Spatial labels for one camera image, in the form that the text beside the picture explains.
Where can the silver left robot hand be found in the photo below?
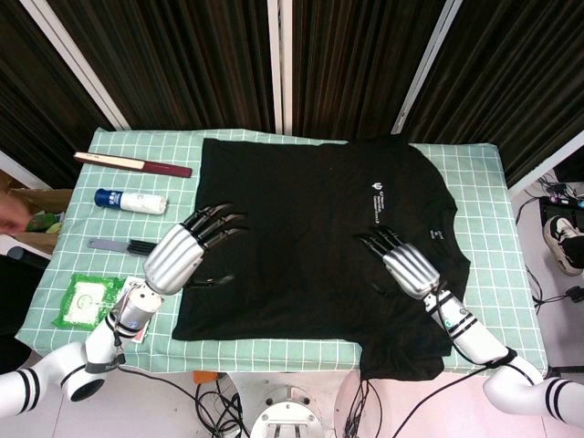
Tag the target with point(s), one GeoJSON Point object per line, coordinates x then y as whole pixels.
{"type": "Point", "coordinates": [171, 260]}

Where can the dark pleated curtain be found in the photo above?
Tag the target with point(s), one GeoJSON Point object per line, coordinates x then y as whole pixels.
{"type": "Point", "coordinates": [27, 91]}
{"type": "Point", "coordinates": [511, 82]}
{"type": "Point", "coordinates": [356, 59]}
{"type": "Point", "coordinates": [182, 59]}

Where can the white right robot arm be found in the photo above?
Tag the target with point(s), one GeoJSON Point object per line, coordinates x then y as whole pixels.
{"type": "Point", "coordinates": [474, 337]}

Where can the small orange object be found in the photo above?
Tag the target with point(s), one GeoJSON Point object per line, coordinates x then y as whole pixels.
{"type": "Point", "coordinates": [204, 378]}

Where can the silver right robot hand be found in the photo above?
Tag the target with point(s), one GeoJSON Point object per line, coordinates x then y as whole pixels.
{"type": "Point", "coordinates": [410, 269]}

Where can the small black adapter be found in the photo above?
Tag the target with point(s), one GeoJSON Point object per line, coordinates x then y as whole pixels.
{"type": "Point", "coordinates": [576, 294]}

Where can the white bottle with blue cap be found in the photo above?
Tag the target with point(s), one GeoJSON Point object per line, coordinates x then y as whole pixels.
{"type": "Point", "coordinates": [137, 201]}

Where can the person's dark clothing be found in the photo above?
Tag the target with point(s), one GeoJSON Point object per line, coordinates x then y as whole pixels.
{"type": "Point", "coordinates": [13, 310]}

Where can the red white snack packet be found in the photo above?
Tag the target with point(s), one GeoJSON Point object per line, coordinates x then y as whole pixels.
{"type": "Point", "coordinates": [131, 283]}

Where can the person's bare hand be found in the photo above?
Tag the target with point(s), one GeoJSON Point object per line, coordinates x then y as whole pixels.
{"type": "Point", "coordinates": [11, 216]}

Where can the black T-shirt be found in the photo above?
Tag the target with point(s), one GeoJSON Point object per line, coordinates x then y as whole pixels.
{"type": "Point", "coordinates": [296, 228]}

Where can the green bag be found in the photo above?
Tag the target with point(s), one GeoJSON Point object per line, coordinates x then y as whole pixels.
{"type": "Point", "coordinates": [43, 223]}

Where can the brown cardboard box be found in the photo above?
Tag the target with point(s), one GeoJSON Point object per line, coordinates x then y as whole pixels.
{"type": "Point", "coordinates": [45, 196]}

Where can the white frame post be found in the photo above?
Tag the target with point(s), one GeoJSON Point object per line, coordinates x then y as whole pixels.
{"type": "Point", "coordinates": [279, 68]}
{"type": "Point", "coordinates": [13, 164]}
{"type": "Point", "coordinates": [80, 68]}
{"type": "Point", "coordinates": [547, 171]}
{"type": "Point", "coordinates": [426, 68]}

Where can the black electronics box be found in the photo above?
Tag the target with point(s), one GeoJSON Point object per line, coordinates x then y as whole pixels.
{"type": "Point", "coordinates": [561, 203]}

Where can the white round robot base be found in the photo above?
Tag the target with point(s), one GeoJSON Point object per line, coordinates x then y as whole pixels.
{"type": "Point", "coordinates": [287, 415]}

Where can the green wet wipes pack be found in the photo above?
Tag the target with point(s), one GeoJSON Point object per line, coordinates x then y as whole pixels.
{"type": "Point", "coordinates": [82, 301]}

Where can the white and black sneaker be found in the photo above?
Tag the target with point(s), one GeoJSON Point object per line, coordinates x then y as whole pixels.
{"type": "Point", "coordinates": [559, 237]}

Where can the maroon and cream folding fan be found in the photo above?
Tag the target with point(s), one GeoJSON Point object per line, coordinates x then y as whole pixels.
{"type": "Point", "coordinates": [159, 168]}

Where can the green checked tablecloth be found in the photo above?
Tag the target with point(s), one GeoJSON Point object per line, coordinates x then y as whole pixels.
{"type": "Point", "coordinates": [493, 228]}

